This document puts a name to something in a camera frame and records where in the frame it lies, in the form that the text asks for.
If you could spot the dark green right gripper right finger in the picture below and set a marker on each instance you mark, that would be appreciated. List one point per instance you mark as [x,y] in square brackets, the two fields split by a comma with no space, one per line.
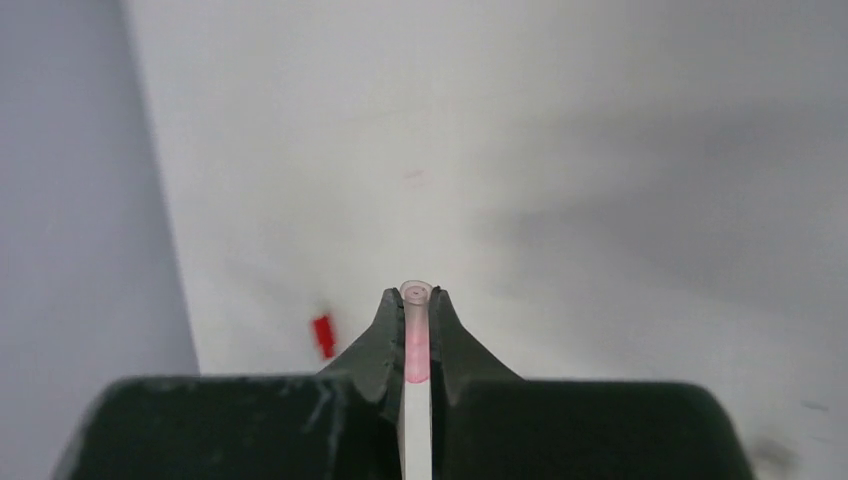
[490,423]

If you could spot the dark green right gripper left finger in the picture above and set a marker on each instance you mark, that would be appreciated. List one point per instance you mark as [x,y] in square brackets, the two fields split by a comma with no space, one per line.
[339,423]

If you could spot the red pen cap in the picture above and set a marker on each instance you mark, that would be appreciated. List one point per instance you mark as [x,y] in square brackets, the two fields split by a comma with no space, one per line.
[323,330]

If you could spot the pink highlighter cap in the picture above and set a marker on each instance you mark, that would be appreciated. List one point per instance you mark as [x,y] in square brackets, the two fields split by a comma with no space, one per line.
[416,298]

